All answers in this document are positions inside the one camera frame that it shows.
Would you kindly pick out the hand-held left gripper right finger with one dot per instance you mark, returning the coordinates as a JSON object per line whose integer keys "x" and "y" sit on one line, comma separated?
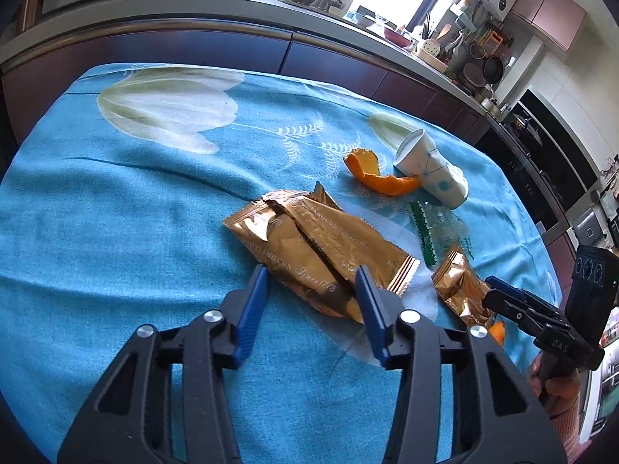
{"x": 370, "y": 309}

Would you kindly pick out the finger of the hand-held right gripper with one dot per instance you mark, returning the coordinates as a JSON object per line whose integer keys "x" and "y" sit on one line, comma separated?
{"x": 517, "y": 314}
{"x": 508, "y": 287}

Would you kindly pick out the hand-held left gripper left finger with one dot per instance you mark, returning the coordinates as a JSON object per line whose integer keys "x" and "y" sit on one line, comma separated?
{"x": 251, "y": 309}

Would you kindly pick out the small gold foil wrapper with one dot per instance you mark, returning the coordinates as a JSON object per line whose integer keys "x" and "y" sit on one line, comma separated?
{"x": 459, "y": 285}

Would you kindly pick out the large gold foil wrapper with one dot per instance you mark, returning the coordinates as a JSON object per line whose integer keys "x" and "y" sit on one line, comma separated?
{"x": 300, "y": 246}

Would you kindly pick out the green clear plastic wrapper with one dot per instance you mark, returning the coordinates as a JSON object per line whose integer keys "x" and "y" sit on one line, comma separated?
{"x": 435, "y": 232}

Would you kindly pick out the large orange peel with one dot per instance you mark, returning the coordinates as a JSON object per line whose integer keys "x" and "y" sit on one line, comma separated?
{"x": 382, "y": 181}

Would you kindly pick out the dotted white paper cup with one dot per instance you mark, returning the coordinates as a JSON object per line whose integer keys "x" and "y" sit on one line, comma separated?
{"x": 435, "y": 169}

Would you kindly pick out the person's right hand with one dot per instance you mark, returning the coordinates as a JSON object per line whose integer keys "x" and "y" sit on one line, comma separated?
{"x": 563, "y": 389}

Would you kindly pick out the small orange peel piece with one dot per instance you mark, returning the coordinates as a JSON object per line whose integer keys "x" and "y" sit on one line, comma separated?
{"x": 497, "y": 333}

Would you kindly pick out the black built-in oven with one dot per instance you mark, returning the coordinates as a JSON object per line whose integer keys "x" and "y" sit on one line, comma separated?
{"x": 556, "y": 164}

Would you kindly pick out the blue floral tablecloth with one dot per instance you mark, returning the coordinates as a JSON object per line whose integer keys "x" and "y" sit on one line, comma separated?
{"x": 121, "y": 227}

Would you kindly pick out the hanging black pan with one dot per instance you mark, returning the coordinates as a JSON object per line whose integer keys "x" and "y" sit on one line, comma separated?
{"x": 493, "y": 68}

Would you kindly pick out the utensil holder with utensils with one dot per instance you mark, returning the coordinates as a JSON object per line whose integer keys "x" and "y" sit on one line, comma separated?
{"x": 430, "y": 41}

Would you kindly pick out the kitchen base cabinet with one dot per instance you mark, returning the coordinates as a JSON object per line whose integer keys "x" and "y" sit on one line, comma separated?
{"x": 193, "y": 48}

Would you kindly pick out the red bowl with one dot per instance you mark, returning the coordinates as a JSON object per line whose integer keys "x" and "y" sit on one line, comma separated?
{"x": 397, "y": 36}

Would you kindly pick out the pink wall cabinet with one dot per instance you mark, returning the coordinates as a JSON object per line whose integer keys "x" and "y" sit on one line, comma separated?
{"x": 551, "y": 12}

